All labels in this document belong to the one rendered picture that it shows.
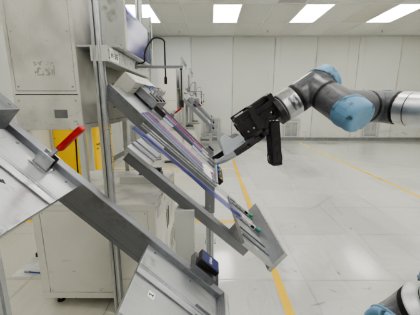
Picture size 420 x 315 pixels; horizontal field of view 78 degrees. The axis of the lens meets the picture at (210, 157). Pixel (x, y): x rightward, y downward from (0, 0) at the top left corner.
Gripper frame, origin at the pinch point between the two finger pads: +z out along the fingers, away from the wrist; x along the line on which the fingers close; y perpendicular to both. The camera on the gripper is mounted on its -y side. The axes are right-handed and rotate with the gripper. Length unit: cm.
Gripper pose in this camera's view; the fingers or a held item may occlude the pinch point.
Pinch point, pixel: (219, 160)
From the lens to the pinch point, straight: 66.9
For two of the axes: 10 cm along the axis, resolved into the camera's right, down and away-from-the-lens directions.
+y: -5.6, -8.1, -1.9
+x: 0.7, 1.9, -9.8
